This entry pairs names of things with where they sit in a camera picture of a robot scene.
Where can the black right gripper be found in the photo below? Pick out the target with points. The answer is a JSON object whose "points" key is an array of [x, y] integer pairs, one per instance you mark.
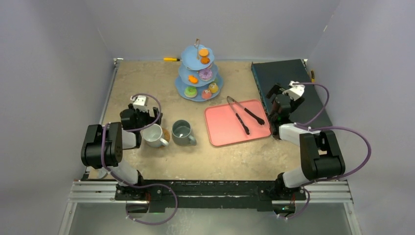
{"points": [[279, 93]]}

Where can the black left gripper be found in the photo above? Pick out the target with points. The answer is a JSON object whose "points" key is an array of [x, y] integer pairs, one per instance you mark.
{"points": [[150, 120]]}

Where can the white ceramic mug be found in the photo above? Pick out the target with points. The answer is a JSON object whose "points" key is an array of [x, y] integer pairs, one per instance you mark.
{"points": [[154, 136]]}

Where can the woven rattan coaster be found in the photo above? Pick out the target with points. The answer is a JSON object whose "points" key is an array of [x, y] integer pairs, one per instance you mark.
{"points": [[167, 135]]}

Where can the grey-green ceramic mug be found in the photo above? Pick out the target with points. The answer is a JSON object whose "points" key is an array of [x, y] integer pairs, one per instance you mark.
{"points": [[182, 133]]}

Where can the pink rectangular tray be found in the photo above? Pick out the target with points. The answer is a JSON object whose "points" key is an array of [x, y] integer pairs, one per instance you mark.
{"points": [[224, 128]]}

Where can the yellow cupcake with cream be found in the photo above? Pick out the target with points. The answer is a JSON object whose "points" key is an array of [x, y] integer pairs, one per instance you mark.
{"points": [[213, 87]]}

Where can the green frosted donut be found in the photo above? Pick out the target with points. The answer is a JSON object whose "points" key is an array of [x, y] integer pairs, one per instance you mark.
{"points": [[190, 92]]}

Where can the pink cupcake with cream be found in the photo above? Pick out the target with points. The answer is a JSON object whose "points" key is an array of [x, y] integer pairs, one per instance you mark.
{"points": [[206, 94]]}

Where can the orange fish-shaped biscuit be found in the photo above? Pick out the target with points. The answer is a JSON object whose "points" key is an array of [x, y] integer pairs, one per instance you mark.
{"points": [[193, 79]]}

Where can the purple frosted donut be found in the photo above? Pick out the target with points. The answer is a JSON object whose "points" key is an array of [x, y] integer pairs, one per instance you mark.
{"points": [[205, 74]]}

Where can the blue three-tier cake stand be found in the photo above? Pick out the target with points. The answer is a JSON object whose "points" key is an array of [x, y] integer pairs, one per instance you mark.
{"points": [[198, 76]]}

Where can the brown chocolate chip cookie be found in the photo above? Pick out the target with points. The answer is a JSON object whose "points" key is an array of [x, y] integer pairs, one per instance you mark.
{"points": [[205, 60]]}

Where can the round orange sandwich biscuit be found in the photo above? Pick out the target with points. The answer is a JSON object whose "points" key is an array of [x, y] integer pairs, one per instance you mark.
{"points": [[204, 52]]}

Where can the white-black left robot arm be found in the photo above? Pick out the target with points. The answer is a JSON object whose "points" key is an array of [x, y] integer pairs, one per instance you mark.
{"points": [[103, 146]]}

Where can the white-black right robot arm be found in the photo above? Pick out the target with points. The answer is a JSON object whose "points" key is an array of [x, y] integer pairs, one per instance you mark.
{"points": [[320, 154]]}

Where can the dark teal flat box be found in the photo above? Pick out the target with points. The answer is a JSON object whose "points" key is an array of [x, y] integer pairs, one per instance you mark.
{"points": [[268, 74]]}

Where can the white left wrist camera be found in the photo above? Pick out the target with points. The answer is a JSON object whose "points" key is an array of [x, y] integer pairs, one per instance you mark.
{"points": [[139, 102]]}

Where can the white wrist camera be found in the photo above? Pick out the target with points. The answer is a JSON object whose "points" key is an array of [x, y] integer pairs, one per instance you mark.
{"points": [[139, 102], [295, 91]]}

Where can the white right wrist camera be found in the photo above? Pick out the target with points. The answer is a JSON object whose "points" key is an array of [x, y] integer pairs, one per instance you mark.
{"points": [[295, 91]]}

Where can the yellow tool at right wall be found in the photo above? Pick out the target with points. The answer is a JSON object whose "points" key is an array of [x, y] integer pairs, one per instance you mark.
{"points": [[312, 74]]}

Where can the yellow-handled screwdriver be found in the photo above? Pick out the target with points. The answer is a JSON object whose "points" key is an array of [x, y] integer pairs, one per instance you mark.
{"points": [[170, 59]]}

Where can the black aluminium base frame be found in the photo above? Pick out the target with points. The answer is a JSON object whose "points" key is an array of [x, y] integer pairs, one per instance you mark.
{"points": [[262, 196]]}

